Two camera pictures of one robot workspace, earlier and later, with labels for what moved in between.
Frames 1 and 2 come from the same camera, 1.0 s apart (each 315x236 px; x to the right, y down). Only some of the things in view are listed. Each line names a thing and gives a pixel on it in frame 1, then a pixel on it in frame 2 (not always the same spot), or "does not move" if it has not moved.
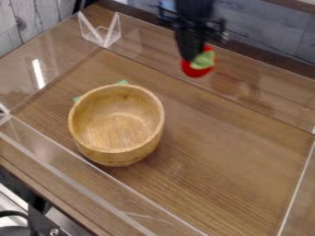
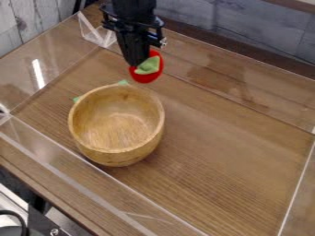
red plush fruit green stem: (202, 64) -> (150, 68)
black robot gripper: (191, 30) -> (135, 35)
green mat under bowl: (121, 82) does not move
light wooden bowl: (117, 122) does not move
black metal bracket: (41, 225) does not move
